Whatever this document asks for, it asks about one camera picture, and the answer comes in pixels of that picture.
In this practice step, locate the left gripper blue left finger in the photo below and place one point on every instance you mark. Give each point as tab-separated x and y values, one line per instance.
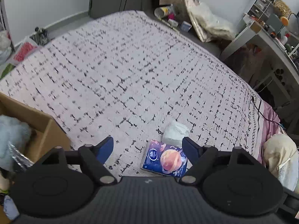
104	149

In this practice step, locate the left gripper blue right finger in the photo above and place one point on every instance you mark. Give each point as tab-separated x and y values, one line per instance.
192	150

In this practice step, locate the white soft cloth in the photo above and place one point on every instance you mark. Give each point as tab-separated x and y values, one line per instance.
174	133

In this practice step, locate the blue planet tissue pack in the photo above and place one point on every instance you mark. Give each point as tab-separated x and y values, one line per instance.
164	159

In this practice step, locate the brown cardboard box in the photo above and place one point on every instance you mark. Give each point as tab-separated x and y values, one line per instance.
46	134

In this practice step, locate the mauve bed sheet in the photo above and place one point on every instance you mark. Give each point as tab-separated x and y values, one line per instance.
268	123

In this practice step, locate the cream plush pillow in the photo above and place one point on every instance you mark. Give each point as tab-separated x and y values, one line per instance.
281	158

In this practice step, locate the light blue fluffy plush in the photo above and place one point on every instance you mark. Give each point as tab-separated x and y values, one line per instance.
14	132

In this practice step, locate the green leaf cushion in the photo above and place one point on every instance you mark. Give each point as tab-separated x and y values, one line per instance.
5	69

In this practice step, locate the cream plastic bag pile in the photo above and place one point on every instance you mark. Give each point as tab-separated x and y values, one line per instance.
207	25

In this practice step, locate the small blue white box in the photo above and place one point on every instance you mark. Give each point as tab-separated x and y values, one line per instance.
185	26

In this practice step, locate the red white plastic bag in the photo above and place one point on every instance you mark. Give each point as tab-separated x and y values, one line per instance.
27	47

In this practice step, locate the black toy on floor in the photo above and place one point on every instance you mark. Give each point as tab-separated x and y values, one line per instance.
41	36

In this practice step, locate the white desk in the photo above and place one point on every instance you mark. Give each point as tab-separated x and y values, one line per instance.
270	49

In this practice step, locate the white plastic bags on floor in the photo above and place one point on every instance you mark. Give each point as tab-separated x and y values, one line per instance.
5	46

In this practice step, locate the white yellow cylinder can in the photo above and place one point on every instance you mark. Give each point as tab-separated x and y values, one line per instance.
162	12

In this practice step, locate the grey small drawer organizer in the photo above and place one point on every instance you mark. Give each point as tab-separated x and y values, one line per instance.
261	9

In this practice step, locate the orange round lamp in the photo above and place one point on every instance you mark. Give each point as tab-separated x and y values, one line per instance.
284	20

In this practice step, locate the woven basket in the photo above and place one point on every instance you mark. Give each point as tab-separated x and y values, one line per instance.
281	9

